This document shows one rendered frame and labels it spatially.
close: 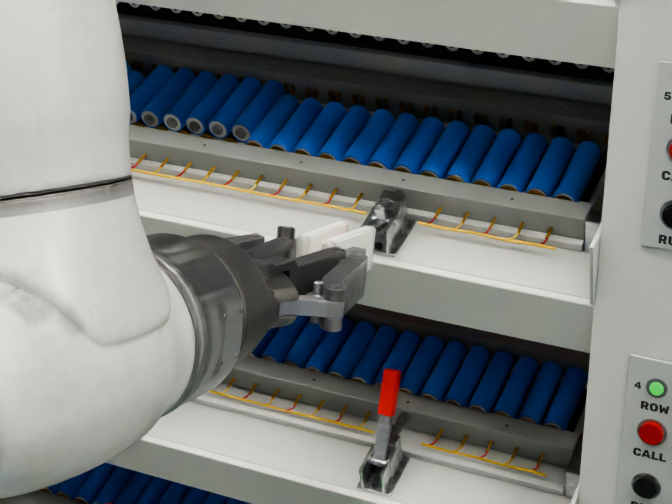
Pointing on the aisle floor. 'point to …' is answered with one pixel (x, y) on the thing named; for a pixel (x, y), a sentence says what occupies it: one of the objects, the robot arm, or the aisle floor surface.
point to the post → (626, 249)
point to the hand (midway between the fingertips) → (334, 253)
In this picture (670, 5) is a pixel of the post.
